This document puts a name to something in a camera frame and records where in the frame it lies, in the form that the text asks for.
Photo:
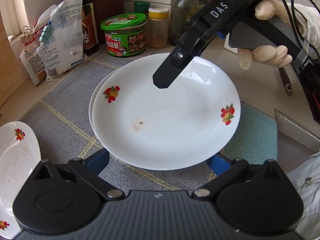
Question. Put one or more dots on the white blue printed bag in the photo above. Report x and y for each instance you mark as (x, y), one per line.
(61, 46)

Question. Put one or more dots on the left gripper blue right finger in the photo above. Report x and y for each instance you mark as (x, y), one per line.
(219, 163)

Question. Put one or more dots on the bamboo cutting board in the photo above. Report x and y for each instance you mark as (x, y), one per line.
(13, 73)

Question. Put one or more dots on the green lidded sauce tub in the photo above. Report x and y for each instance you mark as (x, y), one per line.
(125, 34)

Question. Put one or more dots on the yellow lidded spice jar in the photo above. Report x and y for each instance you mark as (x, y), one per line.
(157, 28)

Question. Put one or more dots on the right gloved hand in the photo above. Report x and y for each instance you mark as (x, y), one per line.
(269, 55)

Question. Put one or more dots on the grey checked dish towel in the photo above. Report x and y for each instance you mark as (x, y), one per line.
(60, 121)

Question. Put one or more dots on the dark soy sauce bottle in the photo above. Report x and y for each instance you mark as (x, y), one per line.
(89, 29)

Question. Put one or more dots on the red white clipped bag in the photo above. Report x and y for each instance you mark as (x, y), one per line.
(30, 41)

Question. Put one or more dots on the clear bottle red cap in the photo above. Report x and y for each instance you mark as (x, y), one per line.
(181, 12)

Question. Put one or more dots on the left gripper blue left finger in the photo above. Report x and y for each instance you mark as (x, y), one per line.
(97, 161)

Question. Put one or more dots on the right white sleeve forearm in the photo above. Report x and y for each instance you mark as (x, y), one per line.
(308, 23)

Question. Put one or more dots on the teal dish cloth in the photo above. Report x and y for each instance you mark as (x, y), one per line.
(256, 137)

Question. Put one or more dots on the green capped small jar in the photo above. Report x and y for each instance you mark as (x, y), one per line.
(141, 7)

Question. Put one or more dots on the wooden handled spatula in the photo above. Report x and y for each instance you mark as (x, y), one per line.
(286, 81)

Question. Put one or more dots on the white plastic seasoning box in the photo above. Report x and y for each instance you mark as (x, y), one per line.
(227, 47)

